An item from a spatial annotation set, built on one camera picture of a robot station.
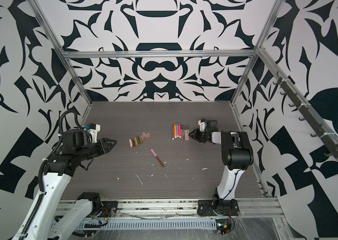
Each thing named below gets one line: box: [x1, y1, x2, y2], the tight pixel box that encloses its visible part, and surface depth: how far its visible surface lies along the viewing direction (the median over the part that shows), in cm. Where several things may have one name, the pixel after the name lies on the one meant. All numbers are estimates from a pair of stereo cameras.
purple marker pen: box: [171, 124, 175, 141], surface depth 104 cm
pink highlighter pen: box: [178, 123, 182, 139], surface depth 104 cm
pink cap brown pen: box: [150, 148, 165, 168], surface depth 93 cm
